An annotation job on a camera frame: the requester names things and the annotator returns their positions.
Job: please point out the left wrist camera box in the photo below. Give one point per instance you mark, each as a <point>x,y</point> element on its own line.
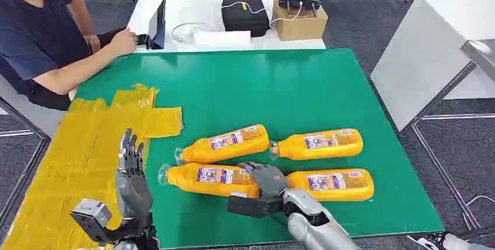
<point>91,213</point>

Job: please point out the black and white foot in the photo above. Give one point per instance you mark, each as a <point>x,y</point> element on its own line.
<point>452,242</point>

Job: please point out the dark metal table frame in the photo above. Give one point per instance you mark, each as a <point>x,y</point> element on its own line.
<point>38,132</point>

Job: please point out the green table mat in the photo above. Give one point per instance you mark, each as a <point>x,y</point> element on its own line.
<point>270,97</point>

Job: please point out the person's right hand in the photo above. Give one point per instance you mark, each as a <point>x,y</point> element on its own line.
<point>123,42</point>

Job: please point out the brown cardboard box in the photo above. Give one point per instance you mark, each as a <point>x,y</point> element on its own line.
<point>299,25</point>

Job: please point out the black carry case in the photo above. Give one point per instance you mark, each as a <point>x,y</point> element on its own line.
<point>243,18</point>

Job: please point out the person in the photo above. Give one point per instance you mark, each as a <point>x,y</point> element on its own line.
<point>35,35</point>

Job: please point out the yellow sheet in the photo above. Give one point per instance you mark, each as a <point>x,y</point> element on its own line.
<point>77,155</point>

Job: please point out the black tablet on stand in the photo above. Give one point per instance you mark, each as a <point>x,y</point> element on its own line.
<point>157,27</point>

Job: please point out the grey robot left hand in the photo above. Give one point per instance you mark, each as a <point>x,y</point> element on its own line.
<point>133,190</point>

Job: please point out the flat white box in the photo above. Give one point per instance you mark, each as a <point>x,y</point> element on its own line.
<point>222,38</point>

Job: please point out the white desk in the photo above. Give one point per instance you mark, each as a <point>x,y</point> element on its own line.
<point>193,8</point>

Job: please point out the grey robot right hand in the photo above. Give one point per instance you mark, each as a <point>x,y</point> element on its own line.
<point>270,182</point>

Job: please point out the orange drink bottle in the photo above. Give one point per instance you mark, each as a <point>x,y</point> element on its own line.
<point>228,143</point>
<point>209,180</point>
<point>336,184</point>
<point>321,144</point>

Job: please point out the white side table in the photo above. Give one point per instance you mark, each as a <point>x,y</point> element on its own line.
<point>421,54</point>

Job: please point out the person's left hand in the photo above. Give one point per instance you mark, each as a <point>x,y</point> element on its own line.
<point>92,43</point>

